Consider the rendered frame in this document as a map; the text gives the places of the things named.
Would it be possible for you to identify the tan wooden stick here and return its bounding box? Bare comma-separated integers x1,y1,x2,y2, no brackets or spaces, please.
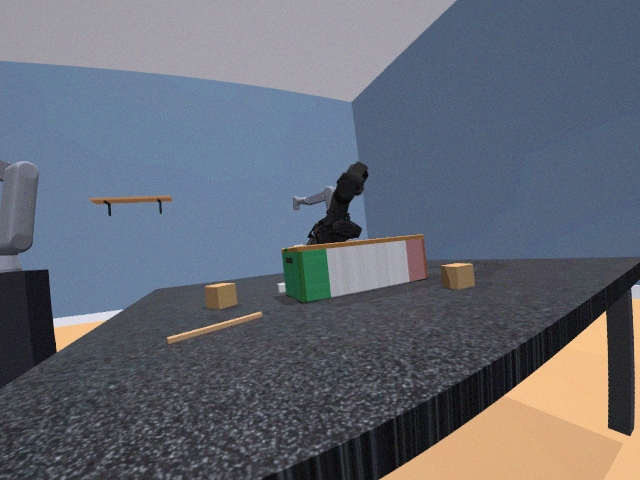
167,313,262,344

